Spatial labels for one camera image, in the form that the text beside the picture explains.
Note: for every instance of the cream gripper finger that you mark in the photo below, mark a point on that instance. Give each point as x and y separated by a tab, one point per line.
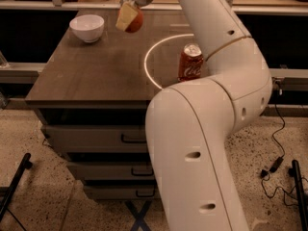
127	20

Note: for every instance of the red orange apple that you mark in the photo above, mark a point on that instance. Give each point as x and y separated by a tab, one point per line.
140	18

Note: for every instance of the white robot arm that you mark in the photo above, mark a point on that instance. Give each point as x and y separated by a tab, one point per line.
187	123

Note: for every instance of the white ceramic bowl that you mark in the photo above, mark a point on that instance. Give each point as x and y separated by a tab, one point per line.
87	27

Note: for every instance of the red soda can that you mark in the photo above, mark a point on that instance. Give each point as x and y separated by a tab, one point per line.
191	61

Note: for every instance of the grey drawer cabinet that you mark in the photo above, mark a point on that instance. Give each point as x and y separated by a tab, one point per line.
110	81

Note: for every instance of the top grey drawer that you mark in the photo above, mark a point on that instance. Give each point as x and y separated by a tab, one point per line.
96	138

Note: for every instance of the grey drawer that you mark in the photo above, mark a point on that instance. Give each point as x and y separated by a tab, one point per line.
96	138
111	170
123	192

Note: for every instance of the middle grey drawer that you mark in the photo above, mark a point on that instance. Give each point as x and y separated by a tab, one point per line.
111	170

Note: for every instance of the black left floor stand leg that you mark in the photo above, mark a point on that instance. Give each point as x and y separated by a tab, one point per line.
7	192

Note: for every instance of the black floor stand leg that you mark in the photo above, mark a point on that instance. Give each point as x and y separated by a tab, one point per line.
294	171
7	192

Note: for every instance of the bottom grey drawer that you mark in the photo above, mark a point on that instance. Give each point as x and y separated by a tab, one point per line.
123	192

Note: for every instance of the black right floor stand leg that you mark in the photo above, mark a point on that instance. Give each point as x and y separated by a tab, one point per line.
294	171

